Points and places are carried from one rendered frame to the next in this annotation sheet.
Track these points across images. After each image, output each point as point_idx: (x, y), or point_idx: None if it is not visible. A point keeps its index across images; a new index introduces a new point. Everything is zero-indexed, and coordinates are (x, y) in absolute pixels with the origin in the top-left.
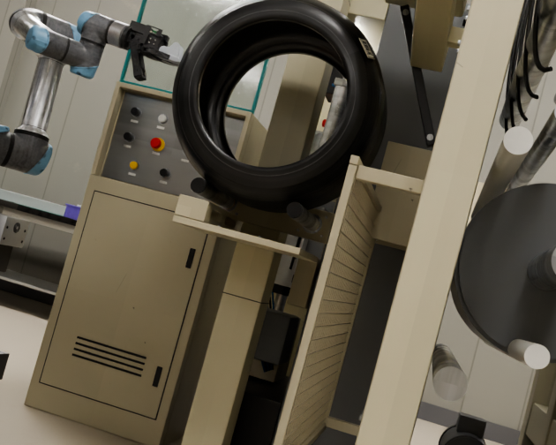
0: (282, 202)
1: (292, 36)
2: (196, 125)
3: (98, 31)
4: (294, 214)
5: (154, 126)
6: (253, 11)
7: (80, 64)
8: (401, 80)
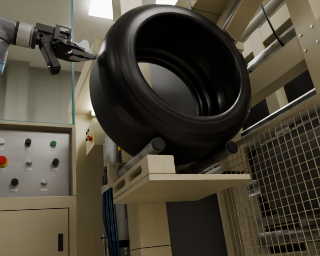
0: (220, 144)
1: (140, 50)
2: (148, 91)
3: (6, 28)
4: (234, 150)
5: None
6: (156, 9)
7: None
8: (164, 92)
